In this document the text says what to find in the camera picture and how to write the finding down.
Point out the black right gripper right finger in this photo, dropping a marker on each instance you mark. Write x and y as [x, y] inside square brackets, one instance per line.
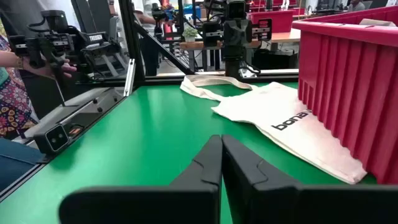
[273, 202]

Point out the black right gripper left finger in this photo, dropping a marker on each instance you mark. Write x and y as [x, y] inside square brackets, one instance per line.
[174, 205]

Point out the person's hand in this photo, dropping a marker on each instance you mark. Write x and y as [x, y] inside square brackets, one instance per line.
[66, 69]

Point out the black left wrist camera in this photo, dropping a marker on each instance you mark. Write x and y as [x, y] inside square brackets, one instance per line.
[237, 9]

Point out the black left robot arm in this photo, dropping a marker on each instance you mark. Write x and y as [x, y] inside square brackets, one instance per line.
[232, 67]

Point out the red plastic laundry bin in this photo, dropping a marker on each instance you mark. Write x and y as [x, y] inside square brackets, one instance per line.
[348, 81]

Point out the silver frame bracket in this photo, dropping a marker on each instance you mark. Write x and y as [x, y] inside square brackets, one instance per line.
[129, 77]

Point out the light wooden table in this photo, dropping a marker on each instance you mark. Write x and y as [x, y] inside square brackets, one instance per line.
[284, 36]

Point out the green work mat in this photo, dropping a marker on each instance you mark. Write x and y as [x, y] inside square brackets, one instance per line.
[140, 130]

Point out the small potted plant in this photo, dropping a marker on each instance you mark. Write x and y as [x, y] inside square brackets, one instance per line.
[190, 33]

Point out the wooden desk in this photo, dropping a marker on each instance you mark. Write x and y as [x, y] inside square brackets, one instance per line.
[199, 46]

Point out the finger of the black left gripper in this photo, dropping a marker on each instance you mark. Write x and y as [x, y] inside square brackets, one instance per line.
[230, 35]
[245, 35]

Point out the black table-level camera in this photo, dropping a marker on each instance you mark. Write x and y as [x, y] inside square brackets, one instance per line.
[56, 137]

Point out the red storage bin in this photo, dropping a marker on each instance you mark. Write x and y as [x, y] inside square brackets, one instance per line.
[276, 19]

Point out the white printed tote bag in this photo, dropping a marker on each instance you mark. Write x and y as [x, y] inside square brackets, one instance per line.
[280, 109]

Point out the person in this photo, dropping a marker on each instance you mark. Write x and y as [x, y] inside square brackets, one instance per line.
[9, 102]
[356, 5]

